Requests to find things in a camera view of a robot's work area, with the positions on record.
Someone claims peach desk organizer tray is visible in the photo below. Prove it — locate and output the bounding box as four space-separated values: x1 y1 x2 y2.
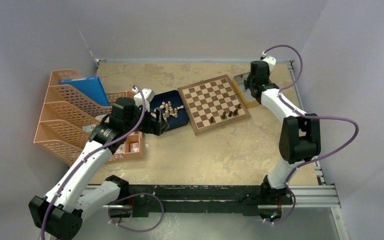
106 91 145 164

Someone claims blue folder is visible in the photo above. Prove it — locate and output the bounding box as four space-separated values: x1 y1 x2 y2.
60 76 110 107

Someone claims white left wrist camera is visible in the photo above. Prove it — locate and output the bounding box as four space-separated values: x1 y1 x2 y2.
132 87 155 112

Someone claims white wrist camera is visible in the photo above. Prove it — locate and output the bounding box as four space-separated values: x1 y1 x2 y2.
132 87 155 112
260 53 277 73

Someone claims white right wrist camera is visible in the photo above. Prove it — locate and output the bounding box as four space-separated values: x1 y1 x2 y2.
260 53 277 73

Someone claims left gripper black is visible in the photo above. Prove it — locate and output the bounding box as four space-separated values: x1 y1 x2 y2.
124 102 168 136

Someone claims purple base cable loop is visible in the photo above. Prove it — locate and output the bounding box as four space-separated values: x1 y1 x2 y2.
107 192 165 233

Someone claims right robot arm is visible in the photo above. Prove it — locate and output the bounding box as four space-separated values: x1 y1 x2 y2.
244 60 321 204

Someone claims dark blue square tray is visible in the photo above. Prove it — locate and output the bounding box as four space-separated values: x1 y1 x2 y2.
150 90 189 132

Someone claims wooden chess board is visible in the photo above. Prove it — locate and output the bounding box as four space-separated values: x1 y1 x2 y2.
177 74 251 136

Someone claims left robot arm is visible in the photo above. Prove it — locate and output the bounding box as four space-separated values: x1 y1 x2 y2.
28 97 169 240

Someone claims yellow metal tin tray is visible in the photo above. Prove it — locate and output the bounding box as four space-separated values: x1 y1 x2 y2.
232 72 259 109

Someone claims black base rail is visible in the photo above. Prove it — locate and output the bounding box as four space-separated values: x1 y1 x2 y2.
82 183 342 220

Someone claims peach file rack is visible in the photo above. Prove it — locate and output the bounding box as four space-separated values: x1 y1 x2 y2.
33 69 111 166

